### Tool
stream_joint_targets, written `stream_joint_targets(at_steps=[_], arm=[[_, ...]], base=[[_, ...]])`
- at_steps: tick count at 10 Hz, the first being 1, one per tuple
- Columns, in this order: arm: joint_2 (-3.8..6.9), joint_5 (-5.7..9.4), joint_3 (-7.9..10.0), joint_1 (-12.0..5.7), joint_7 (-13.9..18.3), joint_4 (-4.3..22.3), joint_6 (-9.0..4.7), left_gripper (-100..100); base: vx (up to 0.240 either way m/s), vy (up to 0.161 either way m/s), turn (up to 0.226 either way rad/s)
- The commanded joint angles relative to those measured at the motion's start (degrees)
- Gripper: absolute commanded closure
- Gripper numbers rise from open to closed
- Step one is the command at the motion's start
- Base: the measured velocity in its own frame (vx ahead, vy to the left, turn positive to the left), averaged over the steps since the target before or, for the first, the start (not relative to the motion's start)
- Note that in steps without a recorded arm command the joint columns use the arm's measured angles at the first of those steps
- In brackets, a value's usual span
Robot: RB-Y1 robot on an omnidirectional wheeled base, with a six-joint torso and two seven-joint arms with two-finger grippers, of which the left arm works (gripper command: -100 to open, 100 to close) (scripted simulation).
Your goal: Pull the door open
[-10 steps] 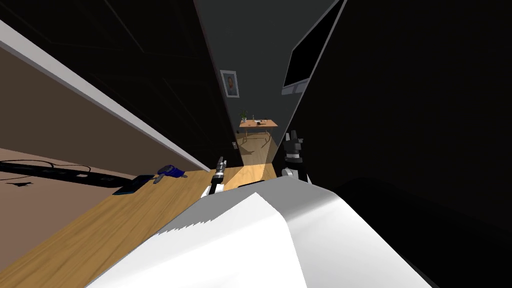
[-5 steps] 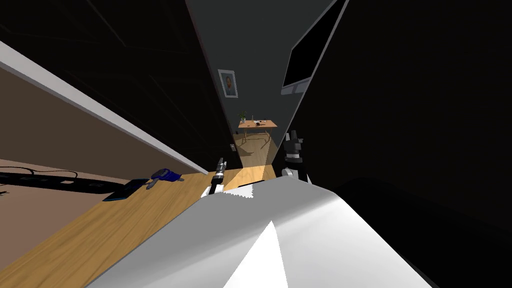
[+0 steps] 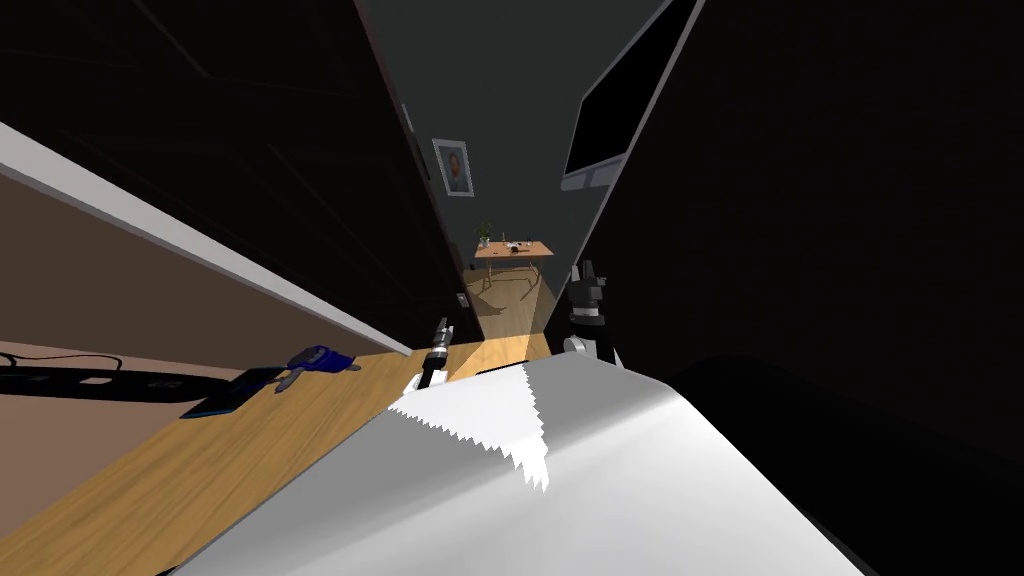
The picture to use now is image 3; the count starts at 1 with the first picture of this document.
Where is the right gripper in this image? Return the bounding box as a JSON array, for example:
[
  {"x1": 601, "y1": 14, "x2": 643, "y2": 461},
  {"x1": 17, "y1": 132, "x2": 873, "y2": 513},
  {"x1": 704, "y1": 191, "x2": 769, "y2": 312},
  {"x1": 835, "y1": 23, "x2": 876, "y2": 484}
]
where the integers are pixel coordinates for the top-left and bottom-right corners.
[{"x1": 568, "y1": 259, "x2": 608, "y2": 312}]

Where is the wooden table with plant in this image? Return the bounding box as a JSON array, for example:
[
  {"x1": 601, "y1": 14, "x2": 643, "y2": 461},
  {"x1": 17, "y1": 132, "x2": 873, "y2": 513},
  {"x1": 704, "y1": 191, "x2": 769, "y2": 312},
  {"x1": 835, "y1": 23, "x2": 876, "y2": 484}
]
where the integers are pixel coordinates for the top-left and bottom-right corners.
[{"x1": 471, "y1": 223, "x2": 556, "y2": 303}]

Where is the blue and grey handheld device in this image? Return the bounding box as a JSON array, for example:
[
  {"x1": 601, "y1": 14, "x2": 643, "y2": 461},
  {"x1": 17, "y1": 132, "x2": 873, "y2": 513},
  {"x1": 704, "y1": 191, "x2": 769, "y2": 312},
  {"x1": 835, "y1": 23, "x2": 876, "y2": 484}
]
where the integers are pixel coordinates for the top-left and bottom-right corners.
[{"x1": 275, "y1": 344, "x2": 364, "y2": 394}]

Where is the framed portrait picture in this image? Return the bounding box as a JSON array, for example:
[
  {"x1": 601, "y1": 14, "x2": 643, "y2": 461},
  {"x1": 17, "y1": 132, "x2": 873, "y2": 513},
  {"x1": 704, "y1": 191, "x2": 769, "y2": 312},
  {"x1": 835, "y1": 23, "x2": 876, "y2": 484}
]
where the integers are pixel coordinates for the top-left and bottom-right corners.
[{"x1": 431, "y1": 138, "x2": 476, "y2": 199}]

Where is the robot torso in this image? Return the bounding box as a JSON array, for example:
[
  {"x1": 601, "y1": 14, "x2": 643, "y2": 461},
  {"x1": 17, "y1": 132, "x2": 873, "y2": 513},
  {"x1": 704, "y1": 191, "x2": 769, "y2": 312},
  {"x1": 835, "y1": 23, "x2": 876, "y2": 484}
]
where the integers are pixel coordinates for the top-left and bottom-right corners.
[{"x1": 171, "y1": 351, "x2": 870, "y2": 576}]

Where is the black flat tablet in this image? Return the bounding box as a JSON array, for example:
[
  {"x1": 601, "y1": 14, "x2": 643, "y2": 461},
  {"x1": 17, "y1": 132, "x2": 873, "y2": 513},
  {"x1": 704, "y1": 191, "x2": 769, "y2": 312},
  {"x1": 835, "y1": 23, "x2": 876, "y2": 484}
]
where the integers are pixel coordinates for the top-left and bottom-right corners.
[{"x1": 179, "y1": 365, "x2": 287, "y2": 421}]

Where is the black wall television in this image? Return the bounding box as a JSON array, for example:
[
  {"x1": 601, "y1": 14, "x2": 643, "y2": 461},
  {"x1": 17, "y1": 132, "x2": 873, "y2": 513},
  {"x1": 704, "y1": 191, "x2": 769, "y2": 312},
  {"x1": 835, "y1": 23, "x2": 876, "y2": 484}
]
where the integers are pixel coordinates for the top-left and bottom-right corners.
[{"x1": 559, "y1": 0, "x2": 707, "y2": 194}]

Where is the black long bar with cable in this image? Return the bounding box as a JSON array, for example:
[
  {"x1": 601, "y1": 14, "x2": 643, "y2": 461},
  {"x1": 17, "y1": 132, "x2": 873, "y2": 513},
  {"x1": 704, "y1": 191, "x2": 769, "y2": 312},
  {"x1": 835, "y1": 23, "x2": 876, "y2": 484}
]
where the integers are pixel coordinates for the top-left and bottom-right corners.
[{"x1": 0, "y1": 351, "x2": 235, "y2": 406}]

